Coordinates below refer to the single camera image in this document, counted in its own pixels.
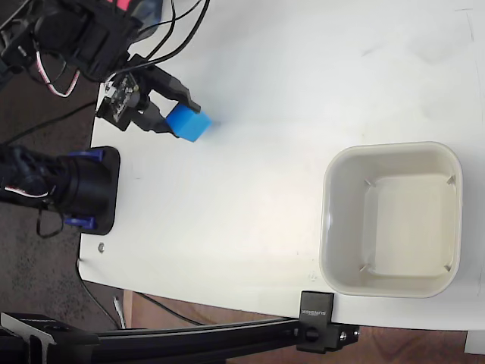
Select gripper camera circuit board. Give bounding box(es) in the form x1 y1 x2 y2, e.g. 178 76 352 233
103 73 139 117

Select thin black floor cable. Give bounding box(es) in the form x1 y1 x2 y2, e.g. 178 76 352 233
77 259 206 328

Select black camera cable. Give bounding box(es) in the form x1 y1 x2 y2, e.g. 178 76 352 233
145 0 211 64

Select blue base clamp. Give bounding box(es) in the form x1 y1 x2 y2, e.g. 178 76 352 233
69 149 105 162
64 215 96 230

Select blue cube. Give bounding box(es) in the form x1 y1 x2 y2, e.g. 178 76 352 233
165 105 213 144

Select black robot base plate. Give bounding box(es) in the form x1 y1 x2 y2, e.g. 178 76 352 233
62 146 122 235

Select black six-joint robot arm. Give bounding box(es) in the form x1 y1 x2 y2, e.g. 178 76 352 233
0 0 138 238

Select white cable end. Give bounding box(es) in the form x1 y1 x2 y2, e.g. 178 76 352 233
112 296 127 329

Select white and red wires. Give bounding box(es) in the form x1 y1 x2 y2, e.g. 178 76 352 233
35 50 83 99

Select gray plastic device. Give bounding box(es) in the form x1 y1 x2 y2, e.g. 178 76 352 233
131 0 164 41

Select black table clamp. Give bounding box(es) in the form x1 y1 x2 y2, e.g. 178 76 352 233
296 290 361 355

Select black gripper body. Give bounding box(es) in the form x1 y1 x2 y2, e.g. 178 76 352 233
95 54 164 133

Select white square bin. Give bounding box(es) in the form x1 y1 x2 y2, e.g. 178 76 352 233
318 140 465 299

